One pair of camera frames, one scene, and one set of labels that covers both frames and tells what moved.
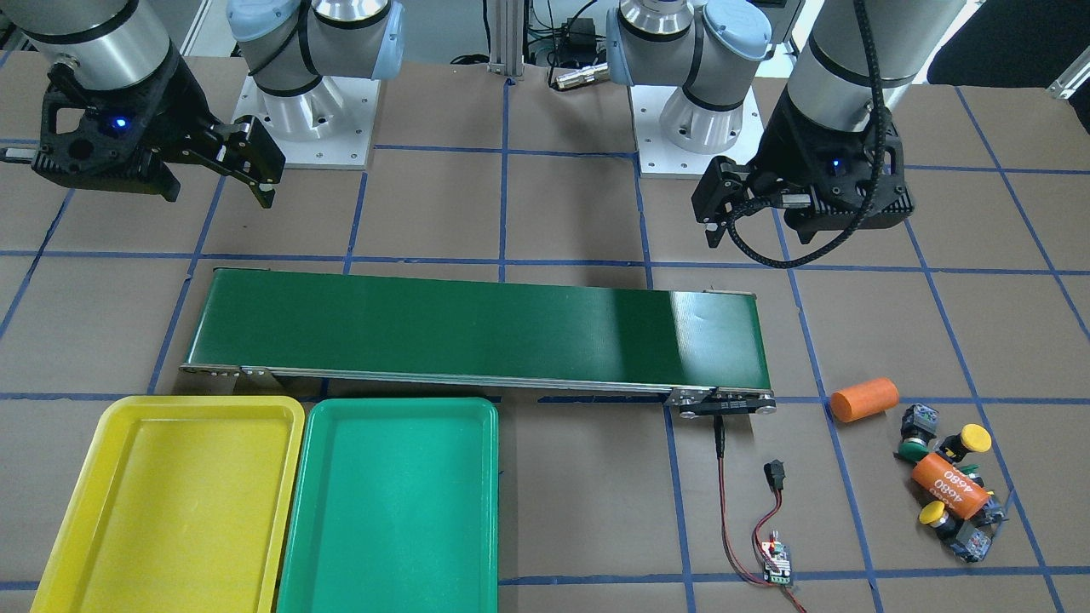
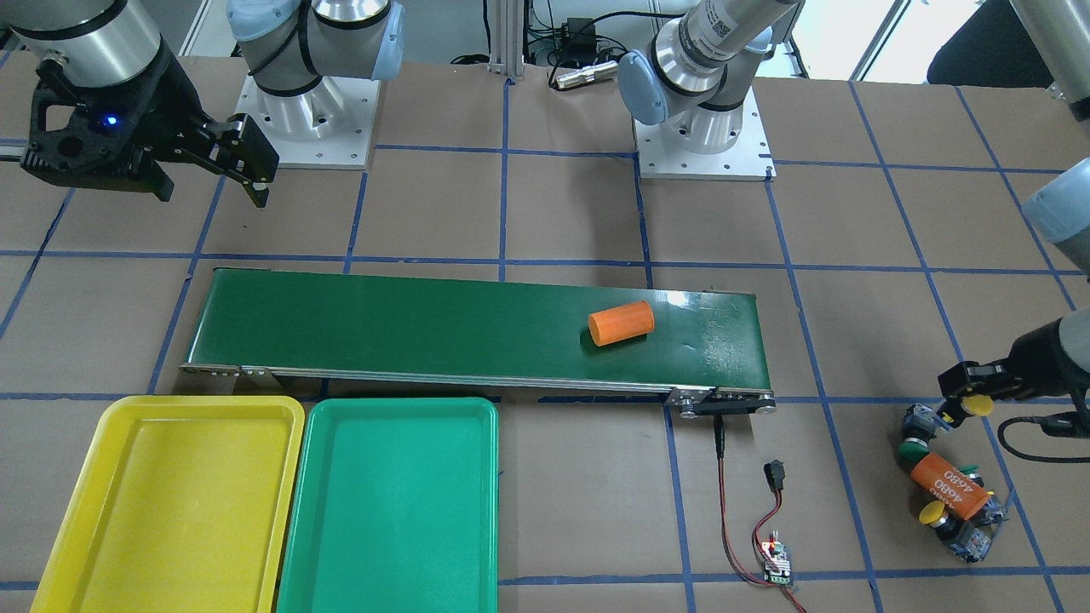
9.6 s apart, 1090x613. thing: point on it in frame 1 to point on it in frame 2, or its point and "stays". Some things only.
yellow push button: (935, 514) stays
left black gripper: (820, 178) to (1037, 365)
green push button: (919, 425) stays
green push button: (971, 470) stays
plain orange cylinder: (863, 399) to (621, 323)
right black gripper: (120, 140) stays
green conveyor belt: (703, 346) stays
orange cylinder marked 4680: (949, 486) stays
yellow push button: (972, 438) to (978, 404)
